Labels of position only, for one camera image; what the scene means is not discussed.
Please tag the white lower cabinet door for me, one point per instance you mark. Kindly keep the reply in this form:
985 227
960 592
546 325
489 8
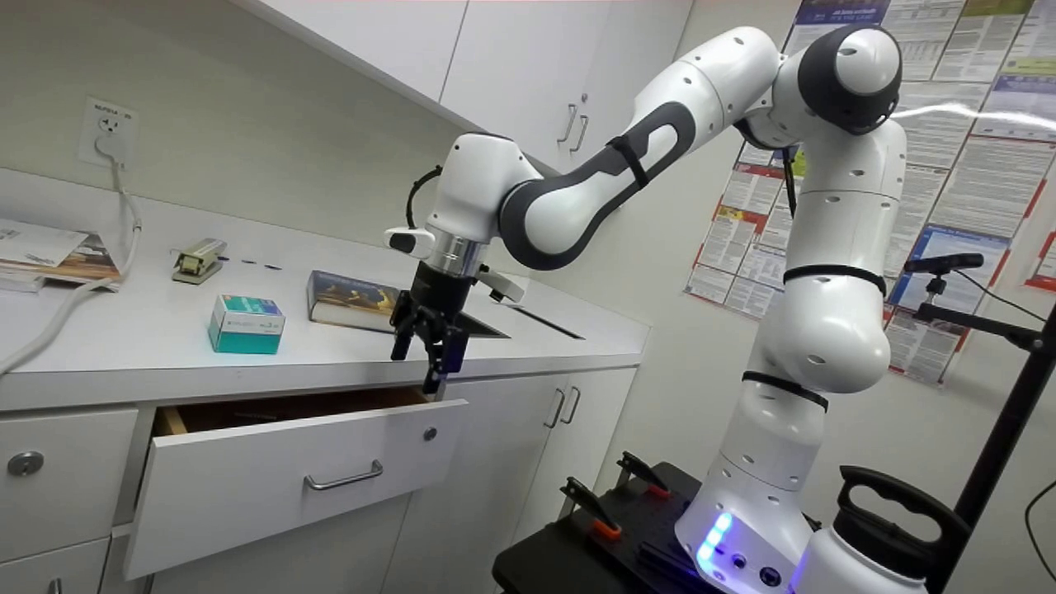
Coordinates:
588 440
464 484

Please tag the stack of papers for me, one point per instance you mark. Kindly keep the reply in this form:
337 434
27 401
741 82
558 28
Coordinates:
52 254

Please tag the white wall outlet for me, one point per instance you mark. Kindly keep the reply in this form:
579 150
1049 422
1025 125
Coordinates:
106 132

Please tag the white cabinet door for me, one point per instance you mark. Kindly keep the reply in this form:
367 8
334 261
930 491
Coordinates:
588 440
464 484
375 33
511 61
614 67

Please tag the white drawer with wooden inside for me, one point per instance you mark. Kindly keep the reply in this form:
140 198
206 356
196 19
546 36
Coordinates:
275 484

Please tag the black clamp with orange tips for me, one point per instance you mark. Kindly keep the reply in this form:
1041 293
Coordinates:
590 511
643 475

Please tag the small teal box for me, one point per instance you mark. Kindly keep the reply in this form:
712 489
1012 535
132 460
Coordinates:
245 325

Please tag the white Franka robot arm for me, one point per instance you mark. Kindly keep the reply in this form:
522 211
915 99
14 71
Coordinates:
837 217

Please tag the white upper cabinet door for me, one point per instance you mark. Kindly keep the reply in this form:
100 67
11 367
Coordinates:
375 33
614 67
511 61

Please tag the red bordered wall poster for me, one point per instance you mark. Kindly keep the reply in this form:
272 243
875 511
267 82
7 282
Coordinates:
743 234

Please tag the white text wall poster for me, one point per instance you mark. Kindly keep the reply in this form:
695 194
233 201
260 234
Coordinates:
990 167

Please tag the black cart top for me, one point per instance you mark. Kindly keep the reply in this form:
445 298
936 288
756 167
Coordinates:
573 561

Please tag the black camera tripod stand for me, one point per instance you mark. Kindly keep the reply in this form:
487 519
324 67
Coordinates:
1012 440

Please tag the book with dark picture cover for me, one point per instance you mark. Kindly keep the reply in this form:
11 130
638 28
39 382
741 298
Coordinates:
349 298

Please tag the white closed drawer front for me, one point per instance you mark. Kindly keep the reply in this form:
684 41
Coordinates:
45 573
275 556
66 484

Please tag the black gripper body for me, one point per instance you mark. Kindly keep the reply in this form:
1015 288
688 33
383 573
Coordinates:
438 302

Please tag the blue bordered wall poster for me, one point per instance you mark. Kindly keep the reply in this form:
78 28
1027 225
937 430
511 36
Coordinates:
936 319

